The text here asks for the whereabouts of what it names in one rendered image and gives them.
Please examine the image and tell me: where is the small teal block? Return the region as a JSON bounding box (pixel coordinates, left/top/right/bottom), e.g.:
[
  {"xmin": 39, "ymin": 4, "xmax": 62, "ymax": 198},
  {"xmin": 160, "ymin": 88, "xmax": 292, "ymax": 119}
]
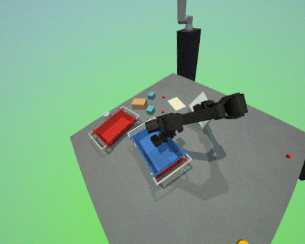
[
  {"xmin": 146, "ymin": 105, "xmax": 155, "ymax": 115},
  {"xmin": 148, "ymin": 91, "xmax": 156, "ymax": 100}
]

